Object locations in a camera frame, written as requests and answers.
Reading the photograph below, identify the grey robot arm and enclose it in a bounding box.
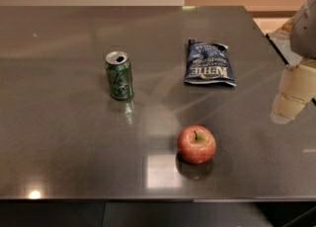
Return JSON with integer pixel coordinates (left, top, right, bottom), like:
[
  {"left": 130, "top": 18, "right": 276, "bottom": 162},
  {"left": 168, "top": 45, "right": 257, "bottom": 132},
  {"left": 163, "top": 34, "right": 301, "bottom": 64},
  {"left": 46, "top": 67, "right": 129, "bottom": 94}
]
[{"left": 271, "top": 0, "right": 316, "bottom": 124}]

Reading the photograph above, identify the blue chip bag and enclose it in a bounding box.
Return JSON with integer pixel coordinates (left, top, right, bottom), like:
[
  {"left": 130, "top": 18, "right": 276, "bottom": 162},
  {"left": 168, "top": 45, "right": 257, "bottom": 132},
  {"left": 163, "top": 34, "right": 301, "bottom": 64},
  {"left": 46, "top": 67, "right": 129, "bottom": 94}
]
[{"left": 184, "top": 38, "right": 236, "bottom": 87}]

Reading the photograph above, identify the red apple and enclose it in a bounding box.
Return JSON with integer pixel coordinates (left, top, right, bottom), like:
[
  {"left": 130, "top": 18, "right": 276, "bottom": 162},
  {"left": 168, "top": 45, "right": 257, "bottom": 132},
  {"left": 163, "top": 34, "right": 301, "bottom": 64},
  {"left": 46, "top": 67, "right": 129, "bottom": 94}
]
[{"left": 177, "top": 125, "right": 216, "bottom": 165}]

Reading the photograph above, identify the green soda can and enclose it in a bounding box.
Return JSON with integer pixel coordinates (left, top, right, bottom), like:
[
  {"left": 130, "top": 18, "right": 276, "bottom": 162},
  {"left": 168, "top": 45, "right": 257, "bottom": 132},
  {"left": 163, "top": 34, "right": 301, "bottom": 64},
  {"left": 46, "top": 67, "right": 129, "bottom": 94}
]
[{"left": 105, "top": 51, "right": 133, "bottom": 101}]

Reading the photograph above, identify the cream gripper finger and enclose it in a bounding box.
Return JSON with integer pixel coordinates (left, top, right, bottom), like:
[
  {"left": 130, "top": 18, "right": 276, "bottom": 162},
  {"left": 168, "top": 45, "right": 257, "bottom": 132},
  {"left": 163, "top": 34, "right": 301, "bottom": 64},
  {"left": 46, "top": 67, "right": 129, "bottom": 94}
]
[{"left": 271, "top": 58, "right": 316, "bottom": 124}]

